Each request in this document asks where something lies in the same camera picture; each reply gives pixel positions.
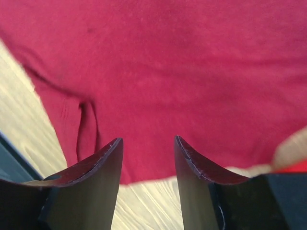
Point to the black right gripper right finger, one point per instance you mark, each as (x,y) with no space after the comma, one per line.
(214,198)

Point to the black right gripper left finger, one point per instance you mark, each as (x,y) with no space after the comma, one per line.
(81,197)

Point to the dark red t shirt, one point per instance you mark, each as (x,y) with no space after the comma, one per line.
(229,76)

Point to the red plastic bin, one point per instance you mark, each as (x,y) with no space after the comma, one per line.
(300,167)

